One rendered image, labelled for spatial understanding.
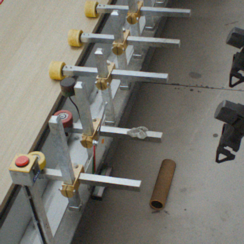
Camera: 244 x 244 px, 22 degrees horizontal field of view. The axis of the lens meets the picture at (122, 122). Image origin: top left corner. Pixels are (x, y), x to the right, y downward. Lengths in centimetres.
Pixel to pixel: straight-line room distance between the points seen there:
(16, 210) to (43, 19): 113
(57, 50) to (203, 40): 173
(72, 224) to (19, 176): 53
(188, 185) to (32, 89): 113
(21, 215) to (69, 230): 22
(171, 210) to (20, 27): 123
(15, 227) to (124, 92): 88
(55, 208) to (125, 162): 107
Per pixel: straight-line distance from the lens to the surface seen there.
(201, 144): 363
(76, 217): 243
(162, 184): 332
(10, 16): 326
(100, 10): 308
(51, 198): 262
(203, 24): 462
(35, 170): 192
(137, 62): 310
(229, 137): 210
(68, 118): 252
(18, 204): 244
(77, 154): 278
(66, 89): 233
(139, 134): 245
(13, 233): 244
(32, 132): 251
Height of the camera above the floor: 255
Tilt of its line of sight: 42 degrees down
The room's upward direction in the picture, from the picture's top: 8 degrees counter-clockwise
